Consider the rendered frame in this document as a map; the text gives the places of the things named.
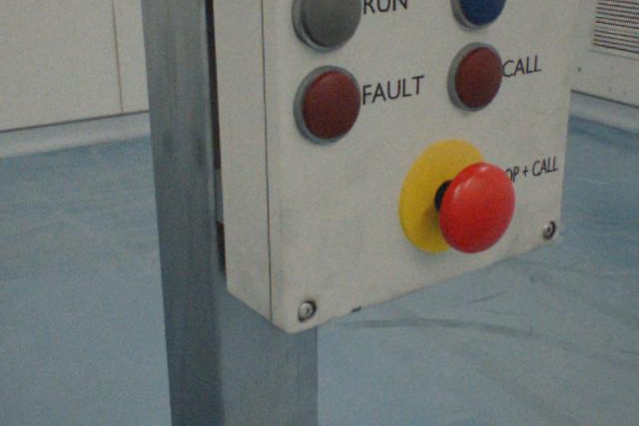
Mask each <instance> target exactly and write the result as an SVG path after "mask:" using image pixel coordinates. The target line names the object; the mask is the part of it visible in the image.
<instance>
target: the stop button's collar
mask: <svg viewBox="0 0 639 426"><path fill-rule="evenodd" d="M475 163H485V160H484V158H483V156H482V154H481V153H480V151H479V150H478V149H477V148H476V147H475V146H473V145H472V144H470V143H467V142H465V141H461V140H455V139H450V140H444V141H441V142H438V143H436V144H434V145H432V146H431V147H429V148H428V149H427V150H426V151H424V152H423V153H422V154H421V155H420V156H419V157H418V159H417V160H416V161H415V162H414V164H413V165H412V167H411V168H410V170H409V172H407V174H406V176H405V178H404V181H403V184H402V186H401V190H400V194H399V200H398V218H399V223H400V226H401V229H402V231H403V233H404V235H405V236H406V238H408V239H409V240H410V241H411V242H412V243H413V244H414V245H416V246H417V247H419V248H421V249H423V250H426V251H430V252H440V251H445V250H448V249H450V248H451V246H450V245H449V244H448V243H447V242H446V241H445V239H444V238H443V236H442V233H441V229H440V224H439V215H440V213H439V212H438V211H437V210H436V208H435V205H434V198H435V194H436V192H437V190H438V188H439V187H440V186H441V184H443V183H444V182H446V181H449V180H453V179H454V178H455V177H456V176H457V175H458V173H460V172H461V171H462V170H463V169H465V168H466V167H468V166H470V165H472V164H475ZM537 163H539V164H540V162H539V161H537V162H535V164H534V165H533V169H532V173H533V175H534V176H535V177H538V176H541V173H542V171H544V170H545V174H547V173H552V170H551V171H549V166H550V158H548V170H546V164H545V159H544V160H543V163H542V167H541V171H540V173H538V174H537V175H536V174H535V172H534V168H535V165H536V164H537ZM543 166H544V168H543ZM516 169H518V172H517V173H516ZM508 171H510V180H511V181H512V179H513V171H512V170H511V169H507V170H505V173H506V172H508ZM519 171H520V169H519V167H515V168H514V179H513V182H514V183H515V176H517V175H518V174H519Z"/></svg>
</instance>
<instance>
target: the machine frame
mask: <svg viewBox="0 0 639 426"><path fill-rule="evenodd" d="M141 11H142V25H143V40H144V53H145V67H146V81H147V95H148V108H149V113H150V122H151V137H152V151H153V164H154V178H155V192H156V206H157V219H158V233H159V247H160V261H161V275H162V288H163V302H164V315H165V329H166V343H167V357H168V364H167V371H168V385H169V399H170V413H171V426H319V374H318V327H317V326H315V327H313V328H310V329H307V330H304V331H301V332H298V333H295V334H286V333H284V332H283V331H281V330H280V329H278V328H277V327H275V326H274V325H273V324H272V323H271V322H270V321H268V320H267V319H266V318H263V317H262V316H261V315H259V314H258V313H256V312H255V311H254V310H252V309H251V308H249V307H248V306H247V305H245V304H244V303H243V302H241V301H240V300H238V299H237V298H236V297H234V296H233V295H232V294H230V293H229V292H228V290H227V274H226V252H225V231H224V225H223V224H222V223H220V222H218V221H217V206H216V186H215V169H220V168H221V145H220V123H219V102H218V80H217V59H216V38H215V15H214V0H141Z"/></svg>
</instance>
